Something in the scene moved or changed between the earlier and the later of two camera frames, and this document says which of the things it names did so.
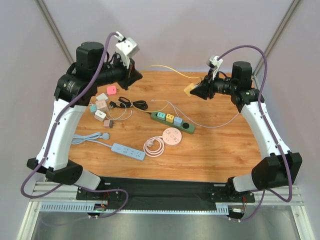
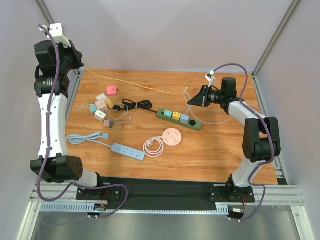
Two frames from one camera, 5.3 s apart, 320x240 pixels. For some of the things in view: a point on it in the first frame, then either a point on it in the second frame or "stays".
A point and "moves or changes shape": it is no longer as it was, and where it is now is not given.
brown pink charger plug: (108, 124) stays
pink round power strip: (171, 137) stays
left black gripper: (129, 75) -> (75, 58)
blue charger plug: (177, 121) -> (184, 118)
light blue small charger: (93, 108) stays
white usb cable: (115, 118) moves or changes shape
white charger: (99, 115) stays
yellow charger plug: (169, 118) -> (176, 116)
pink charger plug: (111, 90) stays
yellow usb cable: (199, 78) -> (134, 84)
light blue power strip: (116, 149) stays
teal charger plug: (161, 116) -> (168, 114)
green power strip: (186, 127) -> (192, 124)
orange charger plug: (188, 89) -> (109, 103)
